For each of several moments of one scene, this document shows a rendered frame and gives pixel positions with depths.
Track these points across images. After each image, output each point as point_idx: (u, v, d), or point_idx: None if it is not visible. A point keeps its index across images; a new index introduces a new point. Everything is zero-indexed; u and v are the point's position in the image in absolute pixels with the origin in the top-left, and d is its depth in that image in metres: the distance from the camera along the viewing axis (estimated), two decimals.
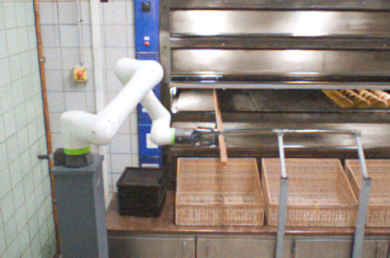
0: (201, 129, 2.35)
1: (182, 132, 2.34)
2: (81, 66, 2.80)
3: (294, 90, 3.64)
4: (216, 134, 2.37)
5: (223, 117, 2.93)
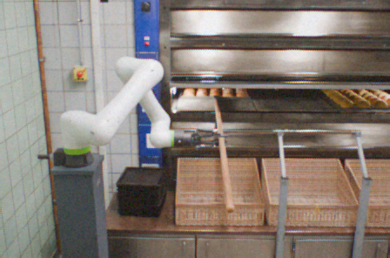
0: (201, 132, 2.32)
1: (182, 134, 2.31)
2: (81, 66, 2.80)
3: (294, 90, 3.64)
4: (216, 136, 2.34)
5: (223, 117, 2.93)
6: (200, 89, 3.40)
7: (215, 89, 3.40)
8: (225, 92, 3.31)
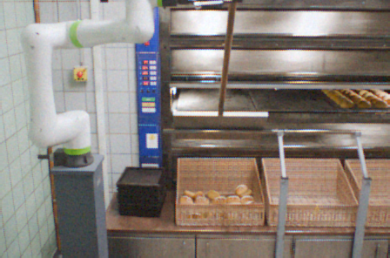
0: None
1: None
2: (81, 66, 2.80)
3: (294, 90, 3.64)
4: None
5: None
6: (199, 197, 2.84)
7: (220, 196, 2.84)
8: (229, 198, 2.84)
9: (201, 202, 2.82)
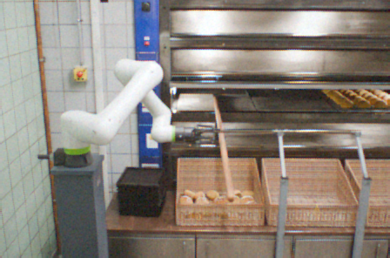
0: (201, 126, 2.38)
1: (183, 129, 2.37)
2: (81, 66, 2.80)
3: (294, 90, 3.64)
4: (216, 132, 2.40)
5: (223, 117, 2.93)
6: (199, 198, 2.83)
7: (219, 196, 2.85)
8: None
9: (201, 203, 2.81)
